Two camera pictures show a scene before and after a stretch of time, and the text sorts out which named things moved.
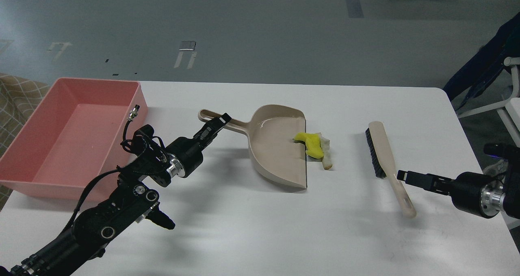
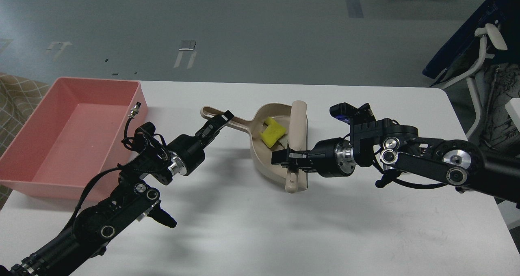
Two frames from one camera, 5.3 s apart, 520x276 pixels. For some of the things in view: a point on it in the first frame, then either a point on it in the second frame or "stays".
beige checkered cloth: [19, 97] stays
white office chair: [509, 110] → [492, 32]
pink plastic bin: [73, 134] stays
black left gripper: [185, 156] stays
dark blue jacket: [486, 64] → [464, 52]
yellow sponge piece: [313, 142] → [272, 132]
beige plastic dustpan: [271, 133] stays
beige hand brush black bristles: [383, 163] → [295, 180]
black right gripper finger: [428, 182] → [289, 158]
